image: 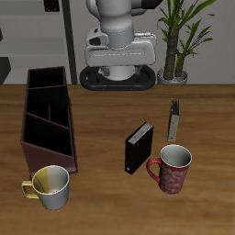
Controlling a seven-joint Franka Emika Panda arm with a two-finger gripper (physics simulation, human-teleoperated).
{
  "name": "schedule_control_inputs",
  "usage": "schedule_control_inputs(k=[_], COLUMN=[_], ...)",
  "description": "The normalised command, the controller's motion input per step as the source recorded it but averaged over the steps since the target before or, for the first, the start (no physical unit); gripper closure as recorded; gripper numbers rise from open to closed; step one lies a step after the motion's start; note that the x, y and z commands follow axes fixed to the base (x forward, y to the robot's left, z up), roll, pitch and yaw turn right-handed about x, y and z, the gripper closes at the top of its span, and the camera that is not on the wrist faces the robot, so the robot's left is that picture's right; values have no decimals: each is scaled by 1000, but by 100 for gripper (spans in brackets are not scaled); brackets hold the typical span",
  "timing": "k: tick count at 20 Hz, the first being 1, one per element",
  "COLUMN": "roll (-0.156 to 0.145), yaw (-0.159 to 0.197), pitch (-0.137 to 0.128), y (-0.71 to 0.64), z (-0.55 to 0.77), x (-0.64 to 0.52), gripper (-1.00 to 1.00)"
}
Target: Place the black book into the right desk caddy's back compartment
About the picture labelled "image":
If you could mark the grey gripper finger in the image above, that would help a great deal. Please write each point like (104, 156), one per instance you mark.
(104, 71)
(138, 69)

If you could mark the thin grey book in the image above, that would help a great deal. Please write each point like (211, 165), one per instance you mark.
(173, 122)

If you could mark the yellow and white mug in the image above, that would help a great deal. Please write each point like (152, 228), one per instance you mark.
(56, 195)

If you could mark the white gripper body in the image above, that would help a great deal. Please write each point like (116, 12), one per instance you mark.
(122, 55)

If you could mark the dark brown desk caddy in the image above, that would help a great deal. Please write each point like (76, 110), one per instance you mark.
(46, 134)

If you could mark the red patterned mug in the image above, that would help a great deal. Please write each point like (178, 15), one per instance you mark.
(173, 177)

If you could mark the dark grey upright post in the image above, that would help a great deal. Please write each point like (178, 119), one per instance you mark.
(69, 42)

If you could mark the flat black base plate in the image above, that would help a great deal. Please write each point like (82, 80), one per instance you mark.
(91, 82)

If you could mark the green pot plant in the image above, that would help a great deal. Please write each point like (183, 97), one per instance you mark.
(171, 52)

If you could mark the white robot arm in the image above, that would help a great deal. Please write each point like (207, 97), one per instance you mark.
(117, 21)

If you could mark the black book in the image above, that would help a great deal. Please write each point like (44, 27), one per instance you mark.
(141, 147)

